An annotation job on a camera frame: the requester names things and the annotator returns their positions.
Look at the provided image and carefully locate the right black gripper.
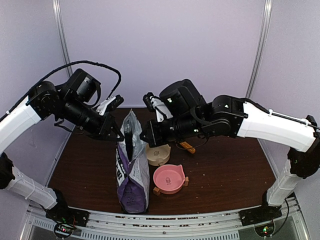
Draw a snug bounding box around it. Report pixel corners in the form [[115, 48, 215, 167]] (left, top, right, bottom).
[[139, 114, 206, 149]]

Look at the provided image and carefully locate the purple puppy food bag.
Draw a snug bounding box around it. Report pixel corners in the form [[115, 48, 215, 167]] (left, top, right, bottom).
[[115, 109, 150, 214]]

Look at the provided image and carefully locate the yellow plastic scoop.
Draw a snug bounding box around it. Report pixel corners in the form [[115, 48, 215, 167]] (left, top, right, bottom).
[[176, 141, 196, 154]]

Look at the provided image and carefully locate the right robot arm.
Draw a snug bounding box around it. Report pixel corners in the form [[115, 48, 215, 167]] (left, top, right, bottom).
[[140, 79, 320, 221]]

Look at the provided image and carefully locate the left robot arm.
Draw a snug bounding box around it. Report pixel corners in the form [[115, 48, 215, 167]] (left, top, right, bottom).
[[0, 68, 124, 222]]

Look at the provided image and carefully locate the cream pet bowl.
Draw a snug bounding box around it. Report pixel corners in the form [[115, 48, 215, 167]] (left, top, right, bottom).
[[145, 144, 171, 167]]

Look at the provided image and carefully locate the pink pet bowl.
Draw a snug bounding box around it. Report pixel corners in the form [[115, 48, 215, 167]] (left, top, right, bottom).
[[153, 164, 189, 196]]

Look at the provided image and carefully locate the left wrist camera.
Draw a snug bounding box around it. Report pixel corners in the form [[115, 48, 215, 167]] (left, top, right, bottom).
[[94, 94, 124, 116]]

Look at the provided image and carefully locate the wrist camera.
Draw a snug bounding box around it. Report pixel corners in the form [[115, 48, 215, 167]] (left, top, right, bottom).
[[94, 94, 124, 116], [142, 92, 173, 123]]

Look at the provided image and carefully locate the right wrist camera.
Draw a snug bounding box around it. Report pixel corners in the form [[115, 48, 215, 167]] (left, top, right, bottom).
[[142, 92, 173, 123]]

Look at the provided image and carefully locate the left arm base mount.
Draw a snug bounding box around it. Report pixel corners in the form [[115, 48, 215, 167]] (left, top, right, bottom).
[[42, 188, 90, 240]]

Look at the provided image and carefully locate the left black cable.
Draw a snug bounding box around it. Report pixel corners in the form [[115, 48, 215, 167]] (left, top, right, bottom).
[[4, 60, 122, 118]]

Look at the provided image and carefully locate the aluminium front rail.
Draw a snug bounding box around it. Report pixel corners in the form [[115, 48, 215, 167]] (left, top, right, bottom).
[[26, 197, 305, 240]]

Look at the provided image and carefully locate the left aluminium frame post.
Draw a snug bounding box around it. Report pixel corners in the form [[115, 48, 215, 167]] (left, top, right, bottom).
[[52, 0, 71, 64]]

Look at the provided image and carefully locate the aluminium frame post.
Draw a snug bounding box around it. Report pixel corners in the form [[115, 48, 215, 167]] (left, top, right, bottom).
[[245, 0, 273, 99], [52, 0, 71, 64]]

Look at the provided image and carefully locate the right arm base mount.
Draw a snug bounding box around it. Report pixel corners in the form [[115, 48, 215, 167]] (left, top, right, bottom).
[[238, 191, 285, 239]]

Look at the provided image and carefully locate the right aluminium frame post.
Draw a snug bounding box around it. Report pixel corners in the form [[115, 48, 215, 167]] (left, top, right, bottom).
[[245, 0, 273, 99]]

